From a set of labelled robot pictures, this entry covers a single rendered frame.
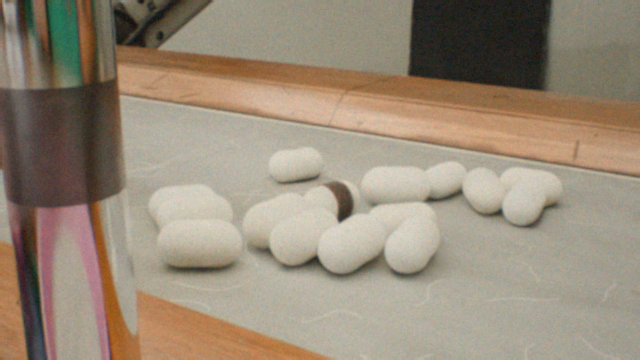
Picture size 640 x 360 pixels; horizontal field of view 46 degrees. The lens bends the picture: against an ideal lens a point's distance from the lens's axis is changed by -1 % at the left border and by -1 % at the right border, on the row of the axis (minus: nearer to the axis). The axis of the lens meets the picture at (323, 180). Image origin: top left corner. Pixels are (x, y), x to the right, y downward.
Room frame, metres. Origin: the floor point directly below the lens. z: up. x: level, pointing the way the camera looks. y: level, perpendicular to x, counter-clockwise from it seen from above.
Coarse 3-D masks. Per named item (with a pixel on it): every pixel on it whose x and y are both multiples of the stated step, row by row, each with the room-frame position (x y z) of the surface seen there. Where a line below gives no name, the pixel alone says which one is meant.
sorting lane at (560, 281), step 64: (128, 128) 0.56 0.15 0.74; (192, 128) 0.56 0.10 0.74; (256, 128) 0.56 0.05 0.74; (320, 128) 0.55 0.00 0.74; (0, 192) 0.41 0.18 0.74; (128, 192) 0.41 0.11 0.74; (256, 192) 0.41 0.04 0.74; (576, 192) 0.41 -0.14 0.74; (256, 256) 0.32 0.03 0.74; (384, 256) 0.32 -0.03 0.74; (448, 256) 0.32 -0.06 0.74; (512, 256) 0.32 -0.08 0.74; (576, 256) 0.32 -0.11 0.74; (256, 320) 0.26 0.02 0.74; (320, 320) 0.26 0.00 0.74; (384, 320) 0.26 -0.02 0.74; (448, 320) 0.26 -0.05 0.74; (512, 320) 0.26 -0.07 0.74; (576, 320) 0.25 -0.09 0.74
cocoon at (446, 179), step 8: (432, 168) 0.40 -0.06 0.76; (440, 168) 0.39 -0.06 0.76; (448, 168) 0.40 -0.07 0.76; (456, 168) 0.40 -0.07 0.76; (464, 168) 0.40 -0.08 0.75; (432, 176) 0.39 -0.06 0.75; (440, 176) 0.39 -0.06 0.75; (448, 176) 0.39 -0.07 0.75; (456, 176) 0.40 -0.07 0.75; (464, 176) 0.40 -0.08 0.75; (432, 184) 0.39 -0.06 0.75; (440, 184) 0.39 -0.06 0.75; (448, 184) 0.39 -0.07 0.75; (456, 184) 0.39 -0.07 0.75; (432, 192) 0.39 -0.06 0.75; (440, 192) 0.39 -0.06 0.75; (448, 192) 0.39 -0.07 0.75; (456, 192) 0.40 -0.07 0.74
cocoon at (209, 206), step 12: (168, 204) 0.33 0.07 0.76; (180, 204) 0.33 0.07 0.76; (192, 204) 0.33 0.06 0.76; (204, 204) 0.33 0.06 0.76; (216, 204) 0.34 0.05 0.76; (228, 204) 0.34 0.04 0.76; (168, 216) 0.33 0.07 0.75; (180, 216) 0.33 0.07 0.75; (192, 216) 0.33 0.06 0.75; (204, 216) 0.33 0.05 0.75; (216, 216) 0.33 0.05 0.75; (228, 216) 0.34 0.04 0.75
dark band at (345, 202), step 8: (328, 184) 0.36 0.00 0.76; (336, 184) 0.36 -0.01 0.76; (344, 184) 0.36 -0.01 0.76; (336, 192) 0.35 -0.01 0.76; (344, 192) 0.36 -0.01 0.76; (336, 200) 0.35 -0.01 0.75; (344, 200) 0.35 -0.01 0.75; (352, 200) 0.36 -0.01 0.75; (344, 208) 0.35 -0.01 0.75; (352, 208) 0.36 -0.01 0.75; (344, 216) 0.36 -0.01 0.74
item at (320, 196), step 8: (352, 184) 0.37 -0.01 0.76; (312, 192) 0.35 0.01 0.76; (320, 192) 0.35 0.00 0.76; (328, 192) 0.35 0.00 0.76; (352, 192) 0.36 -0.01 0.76; (312, 200) 0.35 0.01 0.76; (320, 200) 0.35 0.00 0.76; (328, 200) 0.35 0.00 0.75; (328, 208) 0.35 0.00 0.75; (336, 208) 0.35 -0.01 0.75; (336, 216) 0.35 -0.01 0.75
